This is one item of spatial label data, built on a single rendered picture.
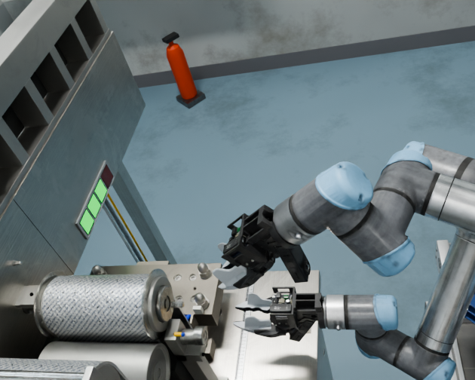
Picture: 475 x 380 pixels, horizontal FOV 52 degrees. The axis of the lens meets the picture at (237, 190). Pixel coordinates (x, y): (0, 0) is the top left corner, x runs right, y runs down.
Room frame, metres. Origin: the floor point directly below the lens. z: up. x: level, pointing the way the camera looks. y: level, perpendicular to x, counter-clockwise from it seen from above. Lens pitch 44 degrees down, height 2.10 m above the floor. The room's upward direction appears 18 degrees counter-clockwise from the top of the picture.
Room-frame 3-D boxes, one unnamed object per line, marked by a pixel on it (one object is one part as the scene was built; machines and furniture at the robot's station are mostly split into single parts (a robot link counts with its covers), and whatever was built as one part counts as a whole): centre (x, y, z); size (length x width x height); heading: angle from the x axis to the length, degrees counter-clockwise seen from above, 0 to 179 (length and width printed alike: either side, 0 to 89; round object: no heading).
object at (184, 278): (0.86, 0.32, 1.00); 0.40 x 0.16 x 0.06; 69
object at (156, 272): (0.63, 0.24, 1.25); 0.15 x 0.01 x 0.15; 159
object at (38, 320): (0.72, 0.47, 1.25); 0.15 x 0.01 x 0.15; 159
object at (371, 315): (0.54, -0.19, 1.11); 0.11 x 0.08 x 0.09; 69
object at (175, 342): (0.59, 0.21, 1.05); 0.06 x 0.05 x 0.31; 69
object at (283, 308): (0.59, -0.04, 1.12); 0.12 x 0.08 x 0.09; 69
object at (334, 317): (0.56, -0.12, 1.11); 0.08 x 0.05 x 0.08; 159
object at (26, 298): (0.74, 0.51, 1.28); 0.06 x 0.05 x 0.02; 69
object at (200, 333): (0.57, 0.17, 1.18); 0.04 x 0.02 x 0.04; 159
